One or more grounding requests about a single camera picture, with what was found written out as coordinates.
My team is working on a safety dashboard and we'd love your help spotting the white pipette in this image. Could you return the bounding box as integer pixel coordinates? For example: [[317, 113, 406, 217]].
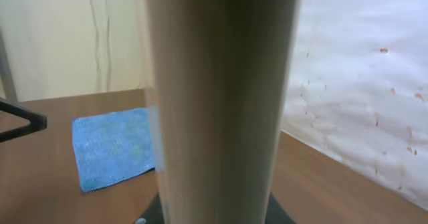
[[143, 0, 302, 224]]

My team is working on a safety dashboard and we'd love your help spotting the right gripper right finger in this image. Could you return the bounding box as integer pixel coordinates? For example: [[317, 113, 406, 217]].
[[265, 192, 298, 224]]

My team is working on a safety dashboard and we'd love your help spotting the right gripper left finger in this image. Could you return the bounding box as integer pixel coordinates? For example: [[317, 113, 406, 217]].
[[133, 192, 166, 224]]

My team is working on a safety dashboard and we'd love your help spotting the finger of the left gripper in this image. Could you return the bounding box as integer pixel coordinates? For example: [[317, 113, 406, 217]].
[[0, 97, 48, 143]]

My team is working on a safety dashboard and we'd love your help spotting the blue cloth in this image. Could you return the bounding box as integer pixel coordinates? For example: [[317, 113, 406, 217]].
[[71, 106, 158, 194]]

